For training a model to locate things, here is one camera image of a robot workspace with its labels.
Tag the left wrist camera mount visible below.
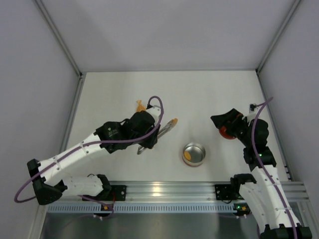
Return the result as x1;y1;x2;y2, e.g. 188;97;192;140
146;106;161;121

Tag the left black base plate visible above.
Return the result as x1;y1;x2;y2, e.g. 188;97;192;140
85;185;127;201

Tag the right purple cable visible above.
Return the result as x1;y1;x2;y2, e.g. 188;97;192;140
250;97;299;239

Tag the aluminium front rail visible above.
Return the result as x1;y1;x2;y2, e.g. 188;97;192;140
37;181;310;203

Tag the orange leaf-shaped plate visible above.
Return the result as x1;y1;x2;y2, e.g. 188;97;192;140
136;100;147;112

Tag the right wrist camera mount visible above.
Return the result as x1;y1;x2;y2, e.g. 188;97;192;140
246;104;261;122

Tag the red round lid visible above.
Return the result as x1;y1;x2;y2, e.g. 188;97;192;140
219;126;237;140

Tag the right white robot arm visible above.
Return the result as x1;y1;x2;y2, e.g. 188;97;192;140
211;109;313;239

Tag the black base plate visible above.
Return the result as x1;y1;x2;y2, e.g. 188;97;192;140
214;184;240;203
85;185;127;201

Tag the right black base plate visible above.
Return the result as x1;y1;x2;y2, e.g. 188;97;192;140
214;184;240;203

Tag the slotted grey cable duct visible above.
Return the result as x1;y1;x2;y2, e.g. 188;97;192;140
47;203;248;214

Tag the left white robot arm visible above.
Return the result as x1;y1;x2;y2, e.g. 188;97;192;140
27;109;177;205

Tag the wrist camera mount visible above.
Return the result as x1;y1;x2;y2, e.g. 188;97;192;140
246;104;261;122
146;106;161;121

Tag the round steel lunch box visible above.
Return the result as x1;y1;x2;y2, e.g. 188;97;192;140
182;142;206;167

